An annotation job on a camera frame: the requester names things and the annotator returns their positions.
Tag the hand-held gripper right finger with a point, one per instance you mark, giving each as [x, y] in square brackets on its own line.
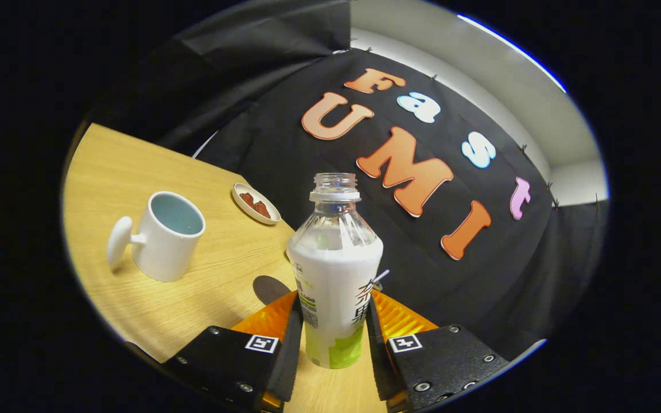
[379, 361]

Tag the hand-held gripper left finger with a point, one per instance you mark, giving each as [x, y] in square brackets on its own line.
[290, 344]

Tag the dark round coaster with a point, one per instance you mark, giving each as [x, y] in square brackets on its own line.
[270, 289]

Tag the clear juice bottle green label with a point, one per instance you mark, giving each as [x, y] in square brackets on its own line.
[333, 281]

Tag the white cup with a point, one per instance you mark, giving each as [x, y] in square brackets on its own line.
[161, 252]

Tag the white utensil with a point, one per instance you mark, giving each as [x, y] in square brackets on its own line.
[382, 276]

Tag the small white dish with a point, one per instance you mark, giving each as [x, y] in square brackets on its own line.
[270, 217]

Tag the red snacks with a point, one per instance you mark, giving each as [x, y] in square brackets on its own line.
[259, 207]

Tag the wooden table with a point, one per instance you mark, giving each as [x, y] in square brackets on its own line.
[152, 310]

